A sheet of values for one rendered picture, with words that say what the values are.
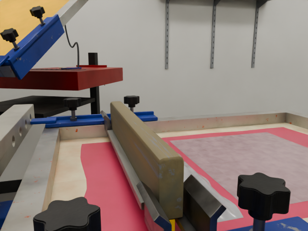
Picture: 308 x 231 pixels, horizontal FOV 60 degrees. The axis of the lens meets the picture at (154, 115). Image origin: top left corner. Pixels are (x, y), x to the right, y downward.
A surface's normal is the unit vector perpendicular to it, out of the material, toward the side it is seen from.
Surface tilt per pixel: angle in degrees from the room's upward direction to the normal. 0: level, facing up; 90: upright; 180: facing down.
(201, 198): 45
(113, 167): 0
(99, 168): 0
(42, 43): 90
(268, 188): 0
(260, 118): 90
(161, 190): 90
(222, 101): 90
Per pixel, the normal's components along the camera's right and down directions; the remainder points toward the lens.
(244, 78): 0.28, 0.20
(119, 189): 0.00, -0.98
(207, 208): -0.68, -0.65
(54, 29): 0.97, 0.05
